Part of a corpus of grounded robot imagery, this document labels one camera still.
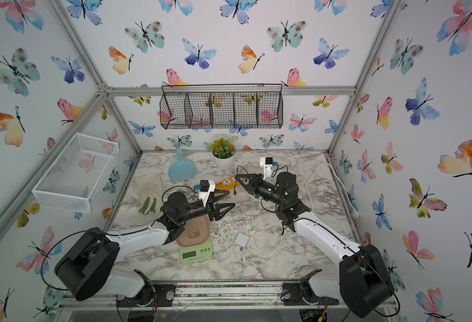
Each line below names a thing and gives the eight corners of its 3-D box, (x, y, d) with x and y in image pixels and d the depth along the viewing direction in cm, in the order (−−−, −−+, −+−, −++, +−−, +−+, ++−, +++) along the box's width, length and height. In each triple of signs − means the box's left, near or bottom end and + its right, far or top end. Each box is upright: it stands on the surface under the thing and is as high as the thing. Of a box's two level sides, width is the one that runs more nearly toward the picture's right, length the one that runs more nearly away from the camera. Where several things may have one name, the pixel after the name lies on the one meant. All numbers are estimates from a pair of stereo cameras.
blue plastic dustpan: (166, 181, 110) (165, 179, 108) (175, 151, 124) (174, 149, 123) (194, 181, 110) (193, 179, 108) (200, 151, 124) (199, 149, 123)
